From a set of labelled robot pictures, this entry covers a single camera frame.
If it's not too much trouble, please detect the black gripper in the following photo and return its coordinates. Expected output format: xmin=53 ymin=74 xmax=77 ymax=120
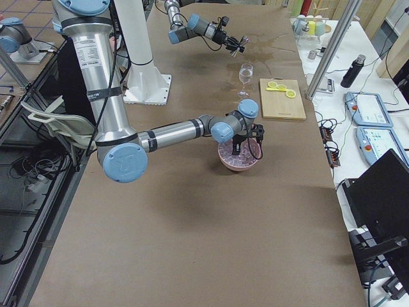
xmin=213 ymin=28 xmax=251 ymax=58
xmin=232 ymin=134 xmax=245 ymax=156

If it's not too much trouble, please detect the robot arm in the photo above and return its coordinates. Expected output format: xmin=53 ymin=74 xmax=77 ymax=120
xmin=52 ymin=1 xmax=259 ymax=183
xmin=164 ymin=0 xmax=250 ymax=57

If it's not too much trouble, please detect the pink ice bowl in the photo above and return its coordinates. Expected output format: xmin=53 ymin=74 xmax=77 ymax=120
xmin=217 ymin=139 xmax=261 ymax=171

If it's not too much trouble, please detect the clear wine glass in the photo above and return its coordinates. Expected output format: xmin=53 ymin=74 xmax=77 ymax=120
xmin=238 ymin=63 xmax=254 ymax=98

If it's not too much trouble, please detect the yellow plastic knife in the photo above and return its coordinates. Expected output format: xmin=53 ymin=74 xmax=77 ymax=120
xmin=266 ymin=87 xmax=289 ymax=92

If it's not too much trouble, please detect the bamboo cutting board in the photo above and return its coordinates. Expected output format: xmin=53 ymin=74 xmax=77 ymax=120
xmin=259 ymin=79 xmax=306 ymax=120

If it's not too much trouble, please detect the white tray scale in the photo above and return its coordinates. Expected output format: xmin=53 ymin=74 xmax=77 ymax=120
xmin=319 ymin=77 xmax=336 ymax=94

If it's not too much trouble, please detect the black water bottle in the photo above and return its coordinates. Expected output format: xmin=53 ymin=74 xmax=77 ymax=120
xmin=341 ymin=54 xmax=366 ymax=88

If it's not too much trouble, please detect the teach pendant lower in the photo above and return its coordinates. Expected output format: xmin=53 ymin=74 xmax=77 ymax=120
xmin=355 ymin=126 xmax=408 ymax=166

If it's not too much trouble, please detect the teach pendant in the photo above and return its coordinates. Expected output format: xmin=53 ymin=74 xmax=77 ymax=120
xmin=355 ymin=126 xmax=408 ymax=166
xmin=344 ymin=91 xmax=393 ymax=128

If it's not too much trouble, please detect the teach pendant upper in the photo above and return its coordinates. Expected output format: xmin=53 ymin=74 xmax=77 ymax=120
xmin=344 ymin=91 xmax=393 ymax=128

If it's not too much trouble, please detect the black laptop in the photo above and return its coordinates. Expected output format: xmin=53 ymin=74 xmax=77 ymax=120
xmin=342 ymin=149 xmax=408 ymax=239

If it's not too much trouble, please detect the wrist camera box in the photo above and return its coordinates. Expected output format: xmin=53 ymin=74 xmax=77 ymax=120
xmin=220 ymin=16 xmax=229 ymax=27

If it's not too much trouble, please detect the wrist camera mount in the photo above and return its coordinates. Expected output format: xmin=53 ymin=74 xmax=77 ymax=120
xmin=249 ymin=123 xmax=265 ymax=145

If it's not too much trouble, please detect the aluminium frame post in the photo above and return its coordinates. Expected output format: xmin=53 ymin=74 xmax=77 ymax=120
xmin=306 ymin=0 xmax=362 ymax=101

